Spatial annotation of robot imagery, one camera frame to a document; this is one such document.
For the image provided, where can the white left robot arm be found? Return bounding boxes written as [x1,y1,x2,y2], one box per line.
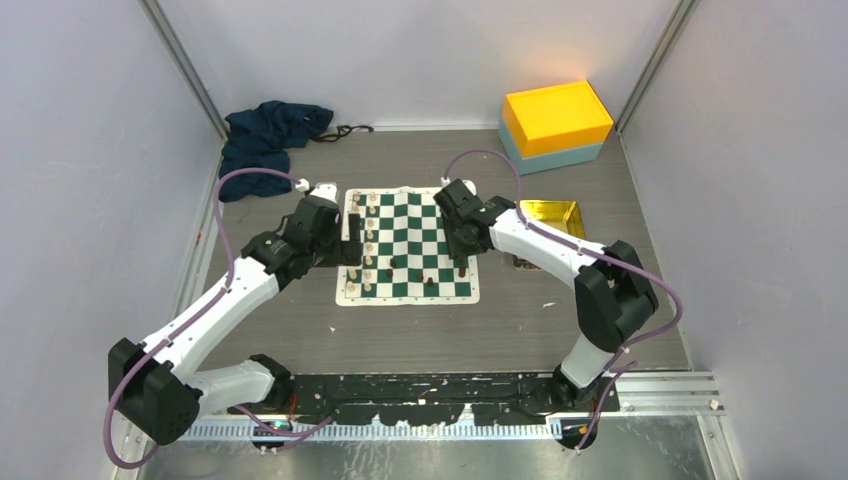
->
[107,183,354,445]

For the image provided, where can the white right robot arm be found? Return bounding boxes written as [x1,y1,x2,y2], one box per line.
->
[434,179,659,411]

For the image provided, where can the green white chess mat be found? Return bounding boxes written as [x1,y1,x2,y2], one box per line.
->
[335,186,481,307]

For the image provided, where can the gold metal tin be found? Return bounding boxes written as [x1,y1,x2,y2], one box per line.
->
[520,200,585,239]

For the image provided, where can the dark blue cloth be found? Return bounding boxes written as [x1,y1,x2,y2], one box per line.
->
[219,100,334,203]

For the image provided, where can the yellow and blue box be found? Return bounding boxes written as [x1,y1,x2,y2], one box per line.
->
[498,80,613,175]

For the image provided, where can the black cord on table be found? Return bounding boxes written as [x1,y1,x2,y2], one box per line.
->
[312,124,375,144]

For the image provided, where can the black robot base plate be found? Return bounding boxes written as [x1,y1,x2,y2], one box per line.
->
[246,372,620,449]

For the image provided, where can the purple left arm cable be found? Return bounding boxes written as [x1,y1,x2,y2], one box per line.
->
[103,168,311,470]

